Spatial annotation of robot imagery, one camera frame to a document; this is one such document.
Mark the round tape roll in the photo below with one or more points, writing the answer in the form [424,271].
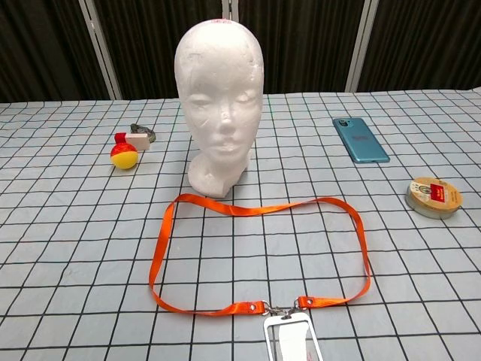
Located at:
[432,195]

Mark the checked grey tablecloth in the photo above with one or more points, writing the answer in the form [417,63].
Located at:
[75,263]

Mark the dark pleated screen panel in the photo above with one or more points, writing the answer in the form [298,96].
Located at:
[37,45]
[424,45]
[150,45]
[300,45]

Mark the white screen frame post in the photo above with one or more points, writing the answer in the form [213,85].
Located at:
[361,49]
[230,9]
[100,49]

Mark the pink white block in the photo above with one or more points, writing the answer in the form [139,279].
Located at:
[137,142]

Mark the white foam mannequin head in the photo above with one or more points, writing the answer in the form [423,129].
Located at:
[218,75]

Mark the red and yellow ball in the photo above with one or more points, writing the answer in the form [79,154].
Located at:
[124,159]

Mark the white clear badge holder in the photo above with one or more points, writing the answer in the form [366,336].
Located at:
[293,338]

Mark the small red block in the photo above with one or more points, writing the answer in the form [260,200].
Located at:
[120,138]

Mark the teal blue smartphone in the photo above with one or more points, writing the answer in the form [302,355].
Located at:
[360,141]

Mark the small grey dark object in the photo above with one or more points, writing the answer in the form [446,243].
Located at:
[148,131]

